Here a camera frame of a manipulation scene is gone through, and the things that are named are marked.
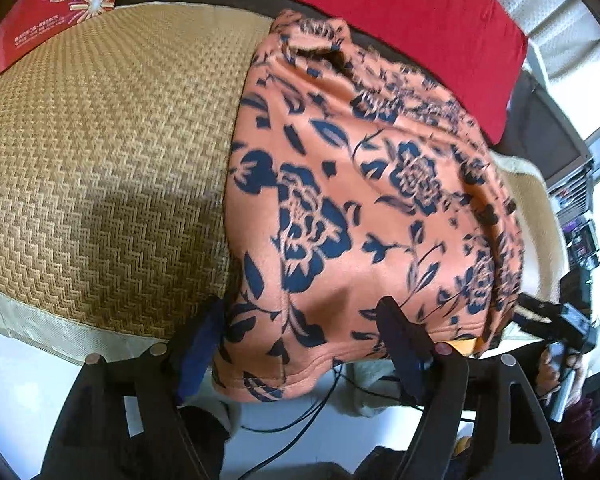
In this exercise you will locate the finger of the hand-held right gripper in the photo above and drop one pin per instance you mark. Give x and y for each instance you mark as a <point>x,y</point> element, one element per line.
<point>537,312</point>

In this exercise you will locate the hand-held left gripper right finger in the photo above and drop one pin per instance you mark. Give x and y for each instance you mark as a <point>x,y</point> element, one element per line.
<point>406,355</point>

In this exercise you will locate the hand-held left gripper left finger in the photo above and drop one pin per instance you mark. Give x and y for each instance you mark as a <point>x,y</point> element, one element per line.
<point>198,356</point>

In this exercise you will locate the orange floral garment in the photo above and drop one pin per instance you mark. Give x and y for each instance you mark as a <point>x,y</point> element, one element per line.
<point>360,200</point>

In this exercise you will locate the person's right forearm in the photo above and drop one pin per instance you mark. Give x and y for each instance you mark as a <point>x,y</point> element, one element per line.
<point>587,425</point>

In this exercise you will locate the person's right hand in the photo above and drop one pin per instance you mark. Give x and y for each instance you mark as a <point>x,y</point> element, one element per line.
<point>546,372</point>

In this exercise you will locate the cluttered shelf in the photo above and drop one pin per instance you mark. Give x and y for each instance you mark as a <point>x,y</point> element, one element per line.
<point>575,215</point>

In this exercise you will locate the woven rattan mat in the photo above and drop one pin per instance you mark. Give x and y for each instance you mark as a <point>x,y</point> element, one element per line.
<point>100,170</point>

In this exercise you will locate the red cloth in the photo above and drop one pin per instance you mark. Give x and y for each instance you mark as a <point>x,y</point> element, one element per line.
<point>410,25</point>

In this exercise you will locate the red printed box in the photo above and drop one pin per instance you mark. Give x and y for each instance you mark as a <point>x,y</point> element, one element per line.
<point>45,15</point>

